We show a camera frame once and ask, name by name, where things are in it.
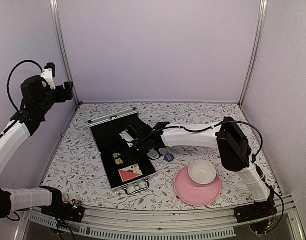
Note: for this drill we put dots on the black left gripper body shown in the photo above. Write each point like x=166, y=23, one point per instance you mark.
x=45, y=101

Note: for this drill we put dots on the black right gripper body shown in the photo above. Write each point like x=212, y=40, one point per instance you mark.
x=142, y=149

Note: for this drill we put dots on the blue dealer button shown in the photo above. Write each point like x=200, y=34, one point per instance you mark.
x=169, y=157

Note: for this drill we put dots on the aluminium poker case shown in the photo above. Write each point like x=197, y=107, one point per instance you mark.
x=114, y=135

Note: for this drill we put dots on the blue gold card deck box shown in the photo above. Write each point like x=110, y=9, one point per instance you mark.
x=117, y=159

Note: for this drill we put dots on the pink card deck box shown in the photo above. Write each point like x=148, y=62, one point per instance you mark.
x=130, y=173

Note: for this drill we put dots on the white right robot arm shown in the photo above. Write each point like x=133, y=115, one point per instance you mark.
x=235, y=153

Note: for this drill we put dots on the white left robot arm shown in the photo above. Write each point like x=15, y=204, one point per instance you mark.
x=21, y=126

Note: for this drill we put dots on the white bowl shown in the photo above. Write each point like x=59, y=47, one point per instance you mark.
x=201, y=173

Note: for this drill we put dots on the pink plate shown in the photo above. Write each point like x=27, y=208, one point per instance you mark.
x=192, y=194

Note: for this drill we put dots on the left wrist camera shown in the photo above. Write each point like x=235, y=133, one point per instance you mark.
x=48, y=74

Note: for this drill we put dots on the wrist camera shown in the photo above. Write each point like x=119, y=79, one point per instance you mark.
x=48, y=74
x=127, y=138

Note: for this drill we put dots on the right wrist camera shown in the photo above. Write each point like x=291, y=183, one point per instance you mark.
x=127, y=138

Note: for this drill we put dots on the left aluminium frame post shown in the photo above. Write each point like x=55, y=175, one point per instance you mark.
x=60, y=39

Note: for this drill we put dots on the aluminium frame post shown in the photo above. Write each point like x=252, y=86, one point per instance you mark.
x=254, y=52
x=60, y=39

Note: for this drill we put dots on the front aluminium rail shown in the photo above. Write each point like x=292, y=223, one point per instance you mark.
x=211, y=224

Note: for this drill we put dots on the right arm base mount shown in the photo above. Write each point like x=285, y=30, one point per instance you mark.
x=254, y=211

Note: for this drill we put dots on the right aluminium frame post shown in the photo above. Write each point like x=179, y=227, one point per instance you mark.
x=254, y=52

